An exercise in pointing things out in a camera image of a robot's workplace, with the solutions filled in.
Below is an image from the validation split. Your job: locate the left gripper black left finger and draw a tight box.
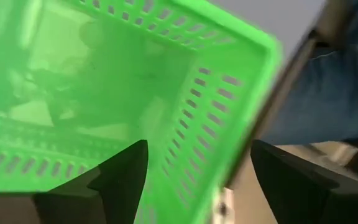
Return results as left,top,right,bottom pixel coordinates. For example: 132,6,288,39
34,139,150,224

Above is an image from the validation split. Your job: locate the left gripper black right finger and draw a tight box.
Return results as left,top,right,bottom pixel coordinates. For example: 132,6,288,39
250,139,358,224

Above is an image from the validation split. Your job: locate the green plastic basket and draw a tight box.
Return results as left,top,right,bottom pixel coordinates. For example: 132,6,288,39
0,0,284,224

